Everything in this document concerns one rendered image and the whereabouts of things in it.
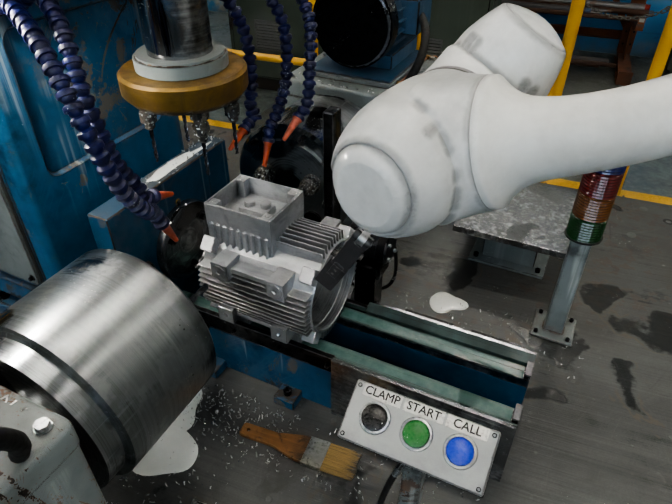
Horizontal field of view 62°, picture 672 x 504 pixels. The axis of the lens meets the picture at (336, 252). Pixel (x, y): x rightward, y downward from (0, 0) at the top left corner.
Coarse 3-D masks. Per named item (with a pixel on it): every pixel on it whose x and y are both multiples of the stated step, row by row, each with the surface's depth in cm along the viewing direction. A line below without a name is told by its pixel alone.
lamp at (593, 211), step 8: (576, 200) 95; (584, 200) 93; (592, 200) 92; (600, 200) 91; (608, 200) 91; (576, 208) 95; (584, 208) 93; (592, 208) 92; (600, 208) 92; (608, 208) 92; (584, 216) 94; (592, 216) 93; (600, 216) 93; (608, 216) 94
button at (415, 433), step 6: (414, 420) 62; (408, 426) 62; (414, 426) 62; (420, 426) 62; (426, 426) 62; (402, 432) 62; (408, 432) 62; (414, 432) 62; (420, 432) 61; (426, 432) 61; (408, 438) 62; (414, 438) 61; (420, 438) 61; (426, 438) 61; (408, 444) 61; (414, 444) 61; (420, 444) 61
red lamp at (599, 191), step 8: (584, 176) 92; (592, 176) 90; (600, 176) 89; (608, 176) 88; (616, 176) 88; (584, 184) 92; (592, 184) 90; (600, 184) 89; (608, 184) 89; (616, 184) 89; (584, 192) 92; (592, 192) 91; (600, 192) 90; (608, 192) 90; (616, 192) 91
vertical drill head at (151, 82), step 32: (160, 0) 70; (192, 0) 71; (160, 32) 72; (192, 32) 73; (128, 64) 79; (160, 64) 73; (192, 64) 74; (224, 64) 77; (128, 96) 75; (160, 96) 72; (192, 96) 73; (224, 96) 75; (192, 128) 78
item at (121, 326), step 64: (128, 256) 72; (0, 320) 63; (64, 320) 63; (128, 320) 66; (192, 320) 71; (0, 384) 64; (64, 384) 60; (128, 384) 63; (192, 384) 73; (128, 448) 65
